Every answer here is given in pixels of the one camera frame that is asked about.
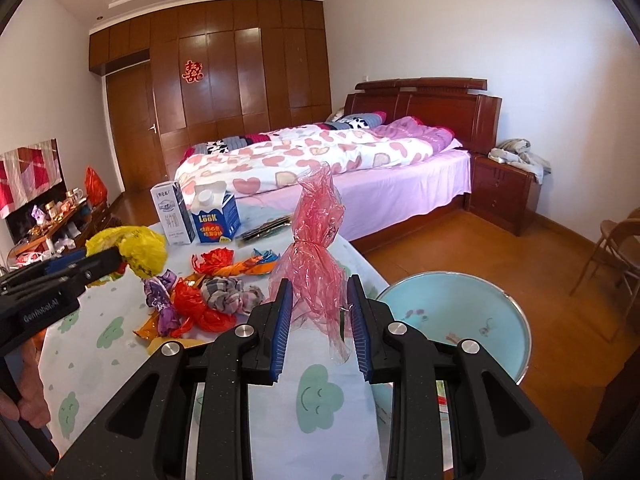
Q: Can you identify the purple snack wrapper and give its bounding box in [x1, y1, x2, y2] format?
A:
[143, 270, 180, 337]

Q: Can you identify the red plastic bag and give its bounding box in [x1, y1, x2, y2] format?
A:
[170, 280, 236, 338]

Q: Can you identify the wooden door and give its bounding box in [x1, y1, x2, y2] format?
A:
[105, 62, 167, 192]

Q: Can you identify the light blue trash bin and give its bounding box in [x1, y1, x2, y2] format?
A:
[376, 271, 533, 384]

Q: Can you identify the orange blue foil wrapper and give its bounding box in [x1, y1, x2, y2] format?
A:
[191, 247, 280, 278]

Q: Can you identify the green cloud pattern tablecloth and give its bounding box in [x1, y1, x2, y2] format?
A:
[37, 199, 459, 480]

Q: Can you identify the television with red cover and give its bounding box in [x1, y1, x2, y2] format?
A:
[0, 139, 67, 243]

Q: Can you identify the heart pattern duvet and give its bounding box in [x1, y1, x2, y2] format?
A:
[175, 117, 452, 202]

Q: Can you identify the wooden nightstand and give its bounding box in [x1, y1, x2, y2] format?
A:
[466, 155, 541, 236]

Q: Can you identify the orange foil snack packet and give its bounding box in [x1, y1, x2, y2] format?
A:
[134, 310, 160, 342]

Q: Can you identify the blue LOOK milk carton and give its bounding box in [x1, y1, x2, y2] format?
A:
[190, 181, 241, 244]

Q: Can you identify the pink translucent plastic bag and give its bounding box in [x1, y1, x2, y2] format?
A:
[269, 164, 350, 363]

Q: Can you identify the yellow sponge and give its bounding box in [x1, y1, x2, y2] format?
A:
[146, 337, 206, 356]

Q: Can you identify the red double happiness decal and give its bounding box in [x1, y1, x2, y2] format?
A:
[181, 60, 204, 84]

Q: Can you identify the clothes pile on nightstand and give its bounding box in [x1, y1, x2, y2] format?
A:
[488, 139, 551, 184]

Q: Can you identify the person's left hand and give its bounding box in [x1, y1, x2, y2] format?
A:
[1, 339, 51, 429]

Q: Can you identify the red gift bag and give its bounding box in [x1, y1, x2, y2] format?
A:
[85, 167, 107, 207]

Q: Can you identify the wooden bed with headboard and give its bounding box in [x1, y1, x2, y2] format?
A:
[175, 78, 502, 242]

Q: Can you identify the dark snack packet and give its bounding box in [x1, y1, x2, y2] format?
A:
[235, 216, 292, 246]

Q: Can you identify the cluttered wooden tv cabinet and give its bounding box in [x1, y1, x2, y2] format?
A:
[6, 198, 120, 266]

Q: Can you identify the brown folding chair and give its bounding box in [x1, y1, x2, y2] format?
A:
[570, 208, 639, 332]

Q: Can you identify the brown wooden wardrobe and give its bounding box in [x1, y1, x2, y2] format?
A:
[89, 0, 332, 179]

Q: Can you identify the white tall milk carton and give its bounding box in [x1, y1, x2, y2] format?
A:
[150, 181, 195, 245]

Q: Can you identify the yellow plastic bag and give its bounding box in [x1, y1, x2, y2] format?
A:
[85, 226, 168, 287]

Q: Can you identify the grey plaid cloth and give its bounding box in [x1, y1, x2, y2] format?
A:
[201, 276, 265, 315]

